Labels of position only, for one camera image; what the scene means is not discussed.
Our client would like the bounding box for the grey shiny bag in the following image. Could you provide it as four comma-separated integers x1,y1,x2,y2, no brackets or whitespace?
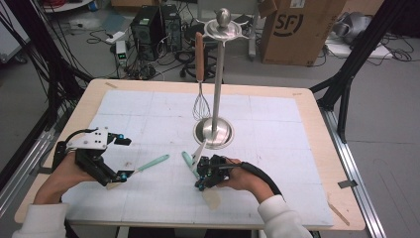
331,11,374,46

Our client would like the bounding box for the white flat board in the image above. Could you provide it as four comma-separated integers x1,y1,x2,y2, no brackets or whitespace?
325,37,394,60

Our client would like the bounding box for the person's left hand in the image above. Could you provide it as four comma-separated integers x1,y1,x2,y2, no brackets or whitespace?
34,152,100,205

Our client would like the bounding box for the tan tape strip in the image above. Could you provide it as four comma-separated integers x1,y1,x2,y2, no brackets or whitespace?
327,201,351,227

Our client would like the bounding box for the teal handled beige spatula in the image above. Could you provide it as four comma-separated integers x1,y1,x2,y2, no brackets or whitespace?
181,151,223,211

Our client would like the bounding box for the white device green display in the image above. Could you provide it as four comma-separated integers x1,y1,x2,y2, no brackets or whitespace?
114,40,129,67

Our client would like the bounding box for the teal handled pastry brush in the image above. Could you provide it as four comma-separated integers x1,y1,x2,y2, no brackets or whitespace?
105,154,171,191

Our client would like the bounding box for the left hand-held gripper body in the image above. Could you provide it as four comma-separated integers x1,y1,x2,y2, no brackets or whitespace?
52,127,124,187

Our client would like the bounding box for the grey tape piece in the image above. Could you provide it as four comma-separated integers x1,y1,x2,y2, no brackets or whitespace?
337,179,360,189

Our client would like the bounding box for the black round stool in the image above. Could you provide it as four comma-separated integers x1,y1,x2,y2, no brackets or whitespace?
179,23,226,83

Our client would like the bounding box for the wooden handled wire whisk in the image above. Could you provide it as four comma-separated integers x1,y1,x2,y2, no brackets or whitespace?
192,31,212,122

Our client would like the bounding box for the black frame post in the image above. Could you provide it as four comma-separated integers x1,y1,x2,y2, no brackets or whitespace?
309,0,410,143
0,0,94,192

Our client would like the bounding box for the white grid mat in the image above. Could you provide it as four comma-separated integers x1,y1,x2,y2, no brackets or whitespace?
60,89,335,228

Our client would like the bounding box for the large cardboard box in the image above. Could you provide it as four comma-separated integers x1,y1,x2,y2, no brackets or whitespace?
259,0,348,67

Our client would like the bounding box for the white power strip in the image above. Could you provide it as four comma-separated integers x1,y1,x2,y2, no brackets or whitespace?
104,30,127,45

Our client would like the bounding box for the slim black computer tower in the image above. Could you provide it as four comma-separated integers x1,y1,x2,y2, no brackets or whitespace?
160,3,183,54

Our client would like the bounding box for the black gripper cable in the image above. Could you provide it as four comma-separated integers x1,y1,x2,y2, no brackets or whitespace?
227,161,284,201

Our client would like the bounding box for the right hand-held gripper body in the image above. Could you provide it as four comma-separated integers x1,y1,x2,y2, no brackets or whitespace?
190,139,233,189

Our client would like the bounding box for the steel utensil rack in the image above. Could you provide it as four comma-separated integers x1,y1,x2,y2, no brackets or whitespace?
192,7,251,151

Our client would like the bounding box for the large black computer tower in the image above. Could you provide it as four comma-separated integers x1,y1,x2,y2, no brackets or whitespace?
130,5,166,62

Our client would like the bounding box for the aluminium rail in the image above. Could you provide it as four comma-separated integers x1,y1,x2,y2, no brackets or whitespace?
0,130,55,217
318,107,387,238

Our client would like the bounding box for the person's right hand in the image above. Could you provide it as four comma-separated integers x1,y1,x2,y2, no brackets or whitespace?
216,158,275,204

